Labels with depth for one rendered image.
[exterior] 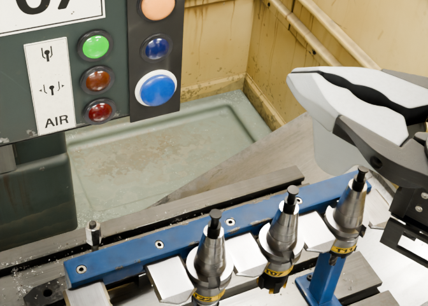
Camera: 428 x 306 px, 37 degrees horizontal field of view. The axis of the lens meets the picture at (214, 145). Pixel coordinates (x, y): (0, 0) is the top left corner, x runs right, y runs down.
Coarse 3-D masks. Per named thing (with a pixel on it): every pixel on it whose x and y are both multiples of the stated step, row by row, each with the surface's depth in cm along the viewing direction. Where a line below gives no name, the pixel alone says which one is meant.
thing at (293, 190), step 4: (288, 188) 83; (292, 188) 83; (296, 188) 83; (288, 192) 82; (292, 192) 82; (296, 192) 82; (288, 196) 83; (292, 196) 83; (284, 200) 84; (288, 200) 84; (292, 200) 83; (296, 200) 84; (284, 204) 84; (288, 204) 83; (292, 204) 84; (296, 204) 84; (284, 208) 84; (288, 208) 84; (292, 208) 84
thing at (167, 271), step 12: (156, 264) 86; (168, 264) 86; (180, 264) 86; (156, 276) 85; (168, 276) 85; (180, 276) 85; (156, 288) 84; (168, 288) 84; (180, 288) 84; (192, 288) 84; (168, 300) 82; (180, 300) 83
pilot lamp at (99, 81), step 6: (96, 72) 48; (102, 72) 49; (90, 78) 48; (96, 78) 49; (102, 78) 49; (108, 78) 49; (90, 84) 49; (96, 84) 49; (102, 84) 49; (108, 84) 50; (90, 90) 49; (96, 90) 49
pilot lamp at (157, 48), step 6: (150, 42) 49; (156, 42) 49; (162, 42) 49; (150, 48) 49; (156, 48) 49; (162, 48) 49; (168, 48) 50; (150, 54) 49; (156, 54) 49; (162, 54) 50
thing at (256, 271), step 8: (248, 232) 91; (232, 240) 90; (240, 240) 90; (248, 240) 90; (256, 240) 90; (232, 248) 89; (240, 248) 89; (248, 248) 89; (256, 248) 89; (232, 256) 88; (240, 256) 88; (248, 256) 88; (256, 256) 88; (264, 256) 88; (240, 264) 87; (248, 264) 87; (256, 264) 87; (264, 264) 87; (240, 272) 86; (248, 272) 86; (256, 272) 86
